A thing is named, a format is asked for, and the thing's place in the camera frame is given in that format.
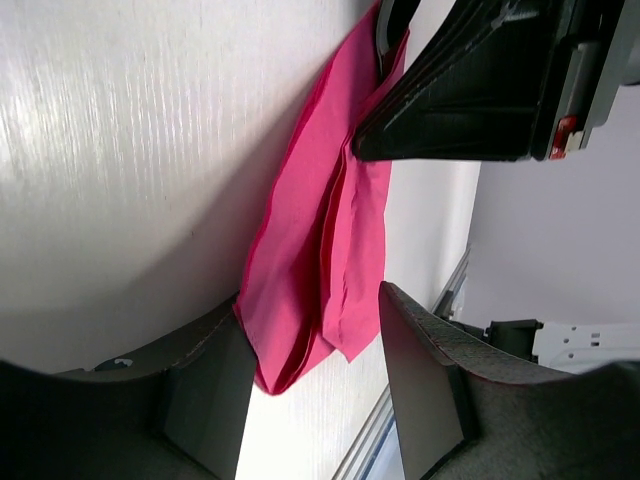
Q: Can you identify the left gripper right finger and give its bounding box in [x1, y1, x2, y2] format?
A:
[379, 283, 639, 479]

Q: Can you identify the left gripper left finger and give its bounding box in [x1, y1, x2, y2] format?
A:
[1, 300, 256, 479]

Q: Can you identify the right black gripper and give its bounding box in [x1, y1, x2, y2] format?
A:
[352, 1, 639, 162]

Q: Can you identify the magenta paper napkin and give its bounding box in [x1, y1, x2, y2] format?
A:
[234, 6, 407, 395]

